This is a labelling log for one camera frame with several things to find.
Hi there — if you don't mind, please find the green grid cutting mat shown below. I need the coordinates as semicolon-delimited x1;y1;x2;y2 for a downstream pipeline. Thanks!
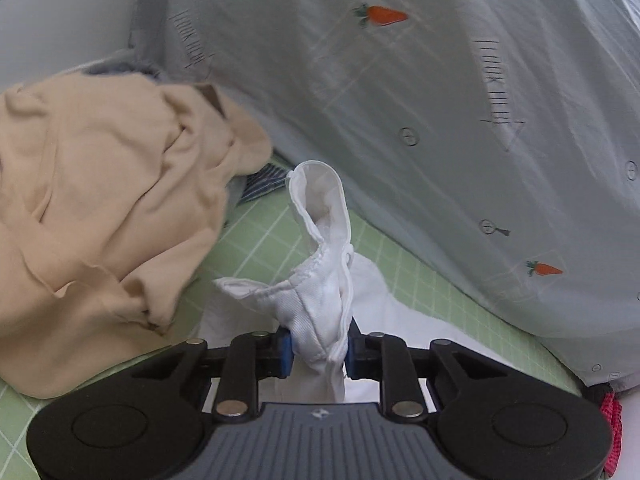
0;156;583;480

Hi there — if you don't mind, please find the grey carrot-print sheet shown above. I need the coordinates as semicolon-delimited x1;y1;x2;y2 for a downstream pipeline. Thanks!
129;0;640;390

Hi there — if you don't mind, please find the grey cloth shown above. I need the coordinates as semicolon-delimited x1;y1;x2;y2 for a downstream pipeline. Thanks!
75;57;166;83

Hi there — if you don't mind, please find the beige garment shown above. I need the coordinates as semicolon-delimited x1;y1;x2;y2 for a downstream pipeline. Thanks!
0;74;273;400

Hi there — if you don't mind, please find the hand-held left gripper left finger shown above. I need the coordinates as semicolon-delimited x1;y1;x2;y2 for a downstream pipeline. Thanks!
129;330;293;420

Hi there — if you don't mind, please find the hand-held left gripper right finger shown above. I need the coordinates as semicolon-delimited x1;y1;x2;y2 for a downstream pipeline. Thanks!
345;321;511;418

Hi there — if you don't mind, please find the blue striped cloth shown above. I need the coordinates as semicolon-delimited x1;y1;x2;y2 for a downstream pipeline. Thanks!
236;163;292;205

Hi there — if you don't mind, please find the white garment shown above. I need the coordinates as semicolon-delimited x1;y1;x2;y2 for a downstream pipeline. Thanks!
192;160;586;405

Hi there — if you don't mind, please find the red mesh item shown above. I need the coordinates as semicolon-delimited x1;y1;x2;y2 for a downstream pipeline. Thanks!
598;391;624;479

